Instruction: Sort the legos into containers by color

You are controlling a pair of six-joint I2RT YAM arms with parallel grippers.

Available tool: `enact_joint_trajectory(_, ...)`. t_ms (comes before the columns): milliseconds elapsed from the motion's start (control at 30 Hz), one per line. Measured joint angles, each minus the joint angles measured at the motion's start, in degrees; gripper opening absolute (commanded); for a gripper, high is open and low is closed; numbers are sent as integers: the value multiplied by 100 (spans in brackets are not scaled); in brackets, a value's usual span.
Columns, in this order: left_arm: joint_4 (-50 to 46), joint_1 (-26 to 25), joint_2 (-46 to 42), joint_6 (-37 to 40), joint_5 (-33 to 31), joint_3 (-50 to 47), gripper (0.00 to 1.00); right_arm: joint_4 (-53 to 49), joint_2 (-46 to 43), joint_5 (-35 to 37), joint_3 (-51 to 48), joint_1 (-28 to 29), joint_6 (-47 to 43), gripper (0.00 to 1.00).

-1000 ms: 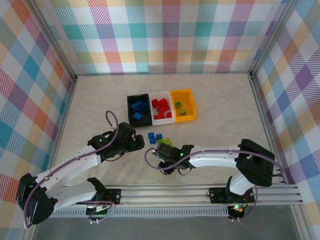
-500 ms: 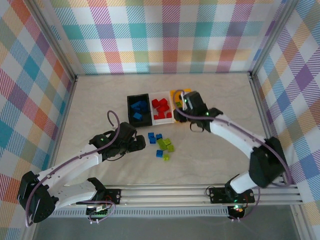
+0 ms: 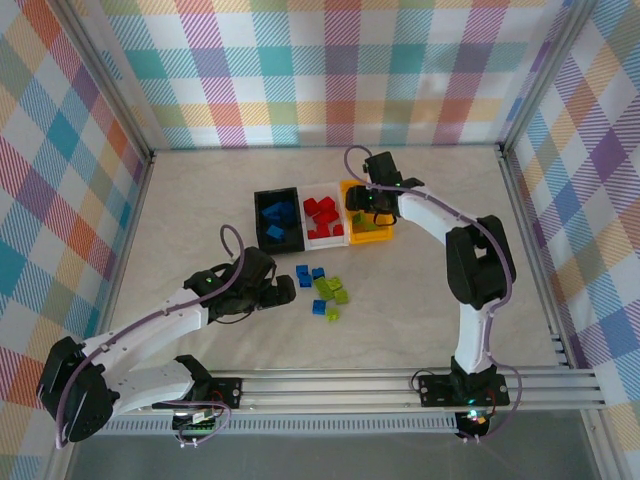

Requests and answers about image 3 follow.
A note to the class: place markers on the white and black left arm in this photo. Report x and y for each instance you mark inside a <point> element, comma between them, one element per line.
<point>150,325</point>

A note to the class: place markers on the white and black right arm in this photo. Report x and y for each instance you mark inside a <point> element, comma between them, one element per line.
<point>472,340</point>

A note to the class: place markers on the yellow plastic bin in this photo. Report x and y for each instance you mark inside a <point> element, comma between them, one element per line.
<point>360,239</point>

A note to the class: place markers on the black plastic bin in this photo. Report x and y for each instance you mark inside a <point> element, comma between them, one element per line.
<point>295,240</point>

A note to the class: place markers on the large lime green lego brick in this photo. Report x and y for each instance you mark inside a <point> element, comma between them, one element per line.
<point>334,284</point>

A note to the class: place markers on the clear white plastic bin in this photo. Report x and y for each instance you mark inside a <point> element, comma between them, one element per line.
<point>325,242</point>

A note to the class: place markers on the left controller board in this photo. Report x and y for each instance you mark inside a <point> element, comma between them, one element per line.
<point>197,420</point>

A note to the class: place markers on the controller board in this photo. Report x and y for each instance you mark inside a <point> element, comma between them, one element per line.
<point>474,420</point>
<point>197,420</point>

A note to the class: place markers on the right controller board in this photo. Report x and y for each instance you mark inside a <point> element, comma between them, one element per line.
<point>474,420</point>

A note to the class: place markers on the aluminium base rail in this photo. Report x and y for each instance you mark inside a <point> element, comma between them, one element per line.
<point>325,387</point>

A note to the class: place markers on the aluminium side rail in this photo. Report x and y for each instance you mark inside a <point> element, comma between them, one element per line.
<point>136,210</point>
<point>525,225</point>

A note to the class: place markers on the aluminium frame post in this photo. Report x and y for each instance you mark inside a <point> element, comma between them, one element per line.
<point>545,75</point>
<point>107,82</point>

